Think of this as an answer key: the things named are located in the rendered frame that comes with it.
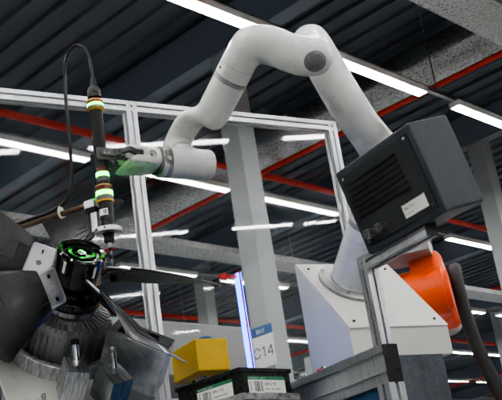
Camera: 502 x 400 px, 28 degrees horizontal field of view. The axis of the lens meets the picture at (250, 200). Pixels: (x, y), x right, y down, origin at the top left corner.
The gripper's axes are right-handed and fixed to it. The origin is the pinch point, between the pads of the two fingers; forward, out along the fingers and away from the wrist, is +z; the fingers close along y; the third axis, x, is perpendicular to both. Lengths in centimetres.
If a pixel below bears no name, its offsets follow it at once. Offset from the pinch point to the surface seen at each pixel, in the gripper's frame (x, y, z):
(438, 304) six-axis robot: 34, 250, -325
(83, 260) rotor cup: -30.3, -7.1, 9.9
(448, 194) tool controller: -41, -83, -35
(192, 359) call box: -47, 24, -31
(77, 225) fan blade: -13.5, 13.5, 2.7
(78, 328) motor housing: -44.4, 1.3, 9.5
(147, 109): 53, 70, -49
